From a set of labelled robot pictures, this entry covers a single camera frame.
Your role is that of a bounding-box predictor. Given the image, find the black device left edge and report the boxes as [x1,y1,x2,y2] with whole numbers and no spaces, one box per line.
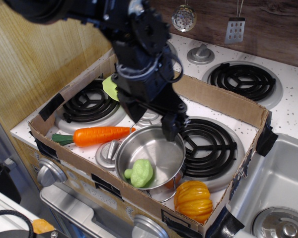
[0,163,21,204]

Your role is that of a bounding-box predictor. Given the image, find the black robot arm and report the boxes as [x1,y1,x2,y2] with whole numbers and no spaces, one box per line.
[6,0,188,141]

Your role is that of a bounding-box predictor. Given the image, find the silver oven knob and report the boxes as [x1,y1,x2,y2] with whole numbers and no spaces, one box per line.
[37,158,67,187]
[132,214,169,238]

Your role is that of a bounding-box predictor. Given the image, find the silver oven door handle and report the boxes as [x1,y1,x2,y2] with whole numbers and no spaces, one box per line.
[40,185,117,238]

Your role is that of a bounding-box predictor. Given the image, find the brown cardboard fence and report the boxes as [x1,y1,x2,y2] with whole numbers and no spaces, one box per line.
[29,55,271,236]

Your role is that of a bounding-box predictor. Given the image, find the silver stovetop knob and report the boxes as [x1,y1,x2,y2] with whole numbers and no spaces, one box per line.
[95,140,122,171]
[137,110,162,127]
[187,44,215,65]

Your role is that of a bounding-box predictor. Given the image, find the back right black burner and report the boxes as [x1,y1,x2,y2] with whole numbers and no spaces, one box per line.
[202,61,283,109]

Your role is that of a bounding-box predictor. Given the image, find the stainless steel pan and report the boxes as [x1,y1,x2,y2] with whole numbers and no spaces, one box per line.
[115,125,185,203]

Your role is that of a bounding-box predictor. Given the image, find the silver oven knob left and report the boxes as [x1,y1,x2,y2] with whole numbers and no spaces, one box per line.
[37,158,67,187]

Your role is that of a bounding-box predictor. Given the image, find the front right black burner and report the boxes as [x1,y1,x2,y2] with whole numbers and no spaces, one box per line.
[180,116,245,193]

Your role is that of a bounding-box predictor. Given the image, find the orange object bottom left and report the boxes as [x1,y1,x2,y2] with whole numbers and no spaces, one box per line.
[32,219,55,234]

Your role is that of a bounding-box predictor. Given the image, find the silver stovetop knob middle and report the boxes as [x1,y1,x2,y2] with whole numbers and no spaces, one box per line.
[137,110,162,127]

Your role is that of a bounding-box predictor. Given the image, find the back left black burner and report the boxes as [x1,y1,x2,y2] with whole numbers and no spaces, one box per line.
[166,41,178,66]

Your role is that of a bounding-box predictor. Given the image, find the orange toy carrot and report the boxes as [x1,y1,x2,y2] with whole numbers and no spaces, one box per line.
[51,126,136,147]

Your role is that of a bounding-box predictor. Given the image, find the silver sink basin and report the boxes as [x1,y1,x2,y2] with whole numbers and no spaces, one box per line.
[229,134,298,238]

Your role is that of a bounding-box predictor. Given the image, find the hanging silver slotted spatula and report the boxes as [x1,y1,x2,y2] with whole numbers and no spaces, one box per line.
[224,0,245,45]

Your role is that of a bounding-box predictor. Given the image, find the silver stovetop knob back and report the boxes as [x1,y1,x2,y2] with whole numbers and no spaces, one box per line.
[187,44,215,65]

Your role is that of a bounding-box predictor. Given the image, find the light green plastic plate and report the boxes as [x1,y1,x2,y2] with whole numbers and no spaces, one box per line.
[102,76,119,102]

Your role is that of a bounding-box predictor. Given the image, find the silver sink drain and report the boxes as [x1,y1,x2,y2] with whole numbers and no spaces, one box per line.
[251,207,298,238]

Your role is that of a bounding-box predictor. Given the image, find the orange toy pumpkin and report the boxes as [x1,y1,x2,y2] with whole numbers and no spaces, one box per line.
[173,180,213,224]

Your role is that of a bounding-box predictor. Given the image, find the black cable loop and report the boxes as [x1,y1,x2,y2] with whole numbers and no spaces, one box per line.
[0,209,35,238]

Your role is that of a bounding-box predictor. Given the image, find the green toy broccoli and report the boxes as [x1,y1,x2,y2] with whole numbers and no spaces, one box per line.
[124,159,153,188]

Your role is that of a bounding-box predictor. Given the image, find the small orange toy under pan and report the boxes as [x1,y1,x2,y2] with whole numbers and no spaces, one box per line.
[164,172,182,189]

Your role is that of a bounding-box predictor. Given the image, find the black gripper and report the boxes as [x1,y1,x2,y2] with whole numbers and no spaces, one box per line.
[112,63,188,141]

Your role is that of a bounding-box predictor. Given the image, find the silver oven knob right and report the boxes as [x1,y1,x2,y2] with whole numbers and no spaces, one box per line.
[132,214,169,238]

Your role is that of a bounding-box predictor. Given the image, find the silver stovetop knob front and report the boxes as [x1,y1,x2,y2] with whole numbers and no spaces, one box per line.
[95,140,122,171]

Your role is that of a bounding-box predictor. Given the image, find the hanging silver skimmer ladle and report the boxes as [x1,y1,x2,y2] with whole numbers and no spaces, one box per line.
[171,0,197,32]

